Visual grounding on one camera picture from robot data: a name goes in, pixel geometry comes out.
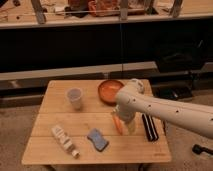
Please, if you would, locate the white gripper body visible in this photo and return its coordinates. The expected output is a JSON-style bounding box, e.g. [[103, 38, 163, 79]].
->
[[115, 104, 136, 122]]

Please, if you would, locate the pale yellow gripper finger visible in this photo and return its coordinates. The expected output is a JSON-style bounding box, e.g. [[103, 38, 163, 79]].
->
[[125, 120, 136, 134]]

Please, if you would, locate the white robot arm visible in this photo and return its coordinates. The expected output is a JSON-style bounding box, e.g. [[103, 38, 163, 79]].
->
[[115, 79, 213, 139]]

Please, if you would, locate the orange ceramic bowl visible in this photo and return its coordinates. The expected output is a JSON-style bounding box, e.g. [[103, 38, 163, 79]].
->
[[98, 80, 124, 105]]

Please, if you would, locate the blue sponge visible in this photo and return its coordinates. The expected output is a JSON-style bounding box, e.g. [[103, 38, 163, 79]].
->
[[87, 128, 109, 152]]

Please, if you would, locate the wooden folding table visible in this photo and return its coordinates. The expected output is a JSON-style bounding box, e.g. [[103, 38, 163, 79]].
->
[[22, 80, 171, 165]]

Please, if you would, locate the white plastic bottle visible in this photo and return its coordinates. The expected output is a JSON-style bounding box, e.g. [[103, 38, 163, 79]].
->
[[51, 125, 80, 158]]

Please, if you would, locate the black object on floor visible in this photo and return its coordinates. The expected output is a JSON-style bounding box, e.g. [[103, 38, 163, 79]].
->
[[192, 144, 213, 155]]

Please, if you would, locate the red basket on shelf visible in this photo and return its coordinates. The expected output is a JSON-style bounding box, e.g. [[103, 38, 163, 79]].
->
[[88, 0, 120, 17]]

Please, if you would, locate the wooden shelf bench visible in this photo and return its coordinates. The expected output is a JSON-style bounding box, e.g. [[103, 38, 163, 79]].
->
[[0, 0, 213, 29]]

